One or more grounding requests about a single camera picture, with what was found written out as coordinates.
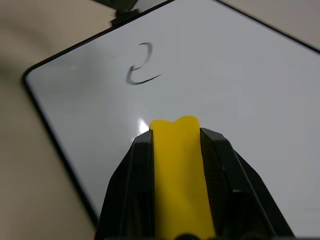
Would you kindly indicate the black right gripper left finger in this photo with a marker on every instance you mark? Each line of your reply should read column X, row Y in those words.
column 130, row 185

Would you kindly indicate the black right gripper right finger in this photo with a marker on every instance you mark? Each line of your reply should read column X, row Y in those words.
column 232, row 185

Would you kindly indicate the yellow eraser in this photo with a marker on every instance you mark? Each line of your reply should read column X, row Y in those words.
column 178, row 175

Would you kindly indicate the black-framed whiteboard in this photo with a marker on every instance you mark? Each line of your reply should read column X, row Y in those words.
column 225, row 82

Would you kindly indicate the black whiteboard stand clip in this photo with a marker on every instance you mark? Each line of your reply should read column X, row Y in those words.
column 122, row 11

